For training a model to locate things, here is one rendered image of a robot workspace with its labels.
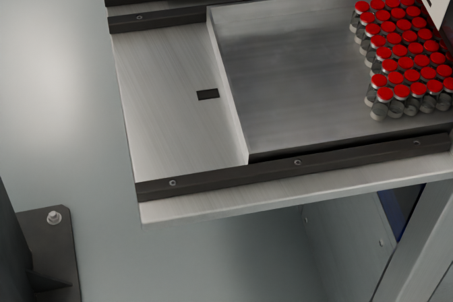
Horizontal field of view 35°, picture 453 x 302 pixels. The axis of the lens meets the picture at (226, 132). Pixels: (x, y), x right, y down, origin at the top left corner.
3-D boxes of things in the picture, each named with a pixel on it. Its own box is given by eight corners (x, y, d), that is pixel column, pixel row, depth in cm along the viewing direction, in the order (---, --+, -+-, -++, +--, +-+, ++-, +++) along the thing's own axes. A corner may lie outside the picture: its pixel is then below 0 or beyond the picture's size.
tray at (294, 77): (425, -5, 110) (431, -23, 108) (499, 129, 95) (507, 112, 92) (206, 23, 105) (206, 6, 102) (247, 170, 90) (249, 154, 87)
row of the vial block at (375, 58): (361, 22, 106) (367, -2, 102) (404, 117, 96) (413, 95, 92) (347, 24, 106) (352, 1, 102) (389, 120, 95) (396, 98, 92)
